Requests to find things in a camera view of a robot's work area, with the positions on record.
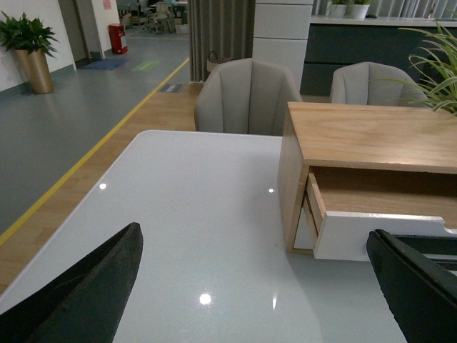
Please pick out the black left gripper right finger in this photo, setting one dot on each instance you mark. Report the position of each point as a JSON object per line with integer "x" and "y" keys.
{"x": 417, "y": 277}

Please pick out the grey armchair right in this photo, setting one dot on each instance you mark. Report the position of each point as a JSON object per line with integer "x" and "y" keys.
{"x": 369, "y": 83}

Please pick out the white plant pot on counter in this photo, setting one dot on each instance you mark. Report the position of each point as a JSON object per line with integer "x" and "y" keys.
{"x": 359, "y": 9}

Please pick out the grey armchair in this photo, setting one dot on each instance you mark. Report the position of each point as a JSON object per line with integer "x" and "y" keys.
{"x": 245, "y": 96}
{"x": 369, "y": 83}

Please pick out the green spiky plant right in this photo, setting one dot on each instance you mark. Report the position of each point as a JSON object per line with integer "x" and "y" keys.
{"x": 436, "y": 88}

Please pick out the potted plant in gold pot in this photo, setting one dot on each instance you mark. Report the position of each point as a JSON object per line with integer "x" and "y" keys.
{"x": 31, "y": 41}

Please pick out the office chair far background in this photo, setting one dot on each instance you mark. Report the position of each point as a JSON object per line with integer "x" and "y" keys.
{"x": 159, "y": 18}

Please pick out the white pillar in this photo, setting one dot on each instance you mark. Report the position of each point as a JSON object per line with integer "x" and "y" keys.
{"x": 280, "y": 34}

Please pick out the grey curtain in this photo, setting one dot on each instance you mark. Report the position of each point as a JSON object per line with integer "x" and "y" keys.
{"x": 225, "y": 27}

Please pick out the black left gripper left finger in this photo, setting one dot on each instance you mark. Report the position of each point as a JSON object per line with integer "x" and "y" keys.
{"x": 86, "y": 302}

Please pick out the white drawer with black handle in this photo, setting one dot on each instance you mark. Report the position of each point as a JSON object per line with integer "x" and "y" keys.
{"x": 343, "y": 205}

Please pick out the red fire extinguisher box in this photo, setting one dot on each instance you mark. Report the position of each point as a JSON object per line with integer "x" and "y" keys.
{"x": 117, "y": 35}

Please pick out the wooden drawer cabinet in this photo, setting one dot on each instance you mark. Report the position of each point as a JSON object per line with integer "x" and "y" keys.
{"x": 384, "y": 138}

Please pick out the grey armchair left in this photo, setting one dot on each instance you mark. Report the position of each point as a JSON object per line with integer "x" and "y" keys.
{"x": 245, "y": 96}

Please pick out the dark grey counter cabinet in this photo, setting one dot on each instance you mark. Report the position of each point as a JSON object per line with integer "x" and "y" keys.
{"x": 334, "y": 43}

